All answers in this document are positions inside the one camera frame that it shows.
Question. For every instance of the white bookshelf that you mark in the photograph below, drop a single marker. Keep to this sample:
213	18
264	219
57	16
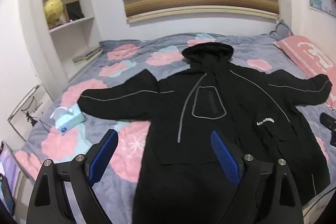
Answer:
71	23

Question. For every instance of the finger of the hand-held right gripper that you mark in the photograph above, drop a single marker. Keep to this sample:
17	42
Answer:
333	138
329	121

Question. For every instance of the grey pink floral blanket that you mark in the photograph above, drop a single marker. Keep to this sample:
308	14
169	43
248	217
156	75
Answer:
131	61

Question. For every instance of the grey stack of books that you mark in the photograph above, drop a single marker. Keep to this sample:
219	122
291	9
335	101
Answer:
88	54

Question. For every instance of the black hooded jacket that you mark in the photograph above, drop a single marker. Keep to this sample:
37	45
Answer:
210	87

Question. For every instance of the light blue tissue box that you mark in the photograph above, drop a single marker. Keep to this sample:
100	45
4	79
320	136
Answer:
69	121

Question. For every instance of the black box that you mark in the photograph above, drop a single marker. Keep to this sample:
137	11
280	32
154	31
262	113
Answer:
74	11

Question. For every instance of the grey pillow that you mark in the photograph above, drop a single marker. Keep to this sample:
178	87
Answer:
282	29

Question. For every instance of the pink pillow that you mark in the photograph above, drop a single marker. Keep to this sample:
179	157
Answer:
307	53

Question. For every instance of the white paper bag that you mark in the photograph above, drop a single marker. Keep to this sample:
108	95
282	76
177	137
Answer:
29	111

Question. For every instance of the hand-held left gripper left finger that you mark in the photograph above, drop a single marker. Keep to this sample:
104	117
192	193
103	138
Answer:
101	161

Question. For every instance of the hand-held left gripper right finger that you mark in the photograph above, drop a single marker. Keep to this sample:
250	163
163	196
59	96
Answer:
225	158

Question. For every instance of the yellow globe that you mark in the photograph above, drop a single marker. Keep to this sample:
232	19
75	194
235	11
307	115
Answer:
53	8

